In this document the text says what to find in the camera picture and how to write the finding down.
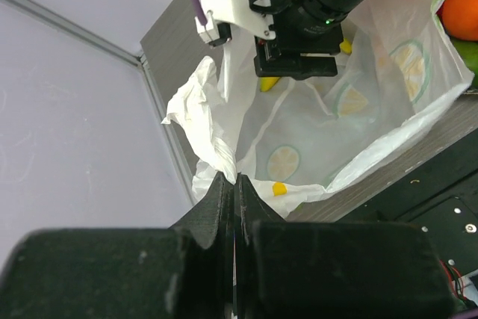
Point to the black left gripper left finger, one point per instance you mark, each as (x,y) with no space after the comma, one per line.
(210,220)

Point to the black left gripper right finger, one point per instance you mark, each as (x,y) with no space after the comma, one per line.
(250,207)

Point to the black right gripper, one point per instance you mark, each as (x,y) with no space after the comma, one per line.
(308,36)

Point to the single yellow fake banana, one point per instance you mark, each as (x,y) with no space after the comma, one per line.
(267,83)

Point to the white plastic bag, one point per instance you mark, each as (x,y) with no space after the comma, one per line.
(304,141)

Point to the fake orange fruit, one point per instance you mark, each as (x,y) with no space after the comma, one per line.
(460,19)

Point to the green orange fake mango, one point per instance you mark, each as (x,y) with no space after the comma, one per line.
(468,52)

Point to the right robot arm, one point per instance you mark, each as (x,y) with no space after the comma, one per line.
(308,37)

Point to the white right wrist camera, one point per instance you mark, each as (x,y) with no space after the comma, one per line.
(232,12)

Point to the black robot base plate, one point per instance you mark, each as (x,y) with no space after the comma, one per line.
(411,251)

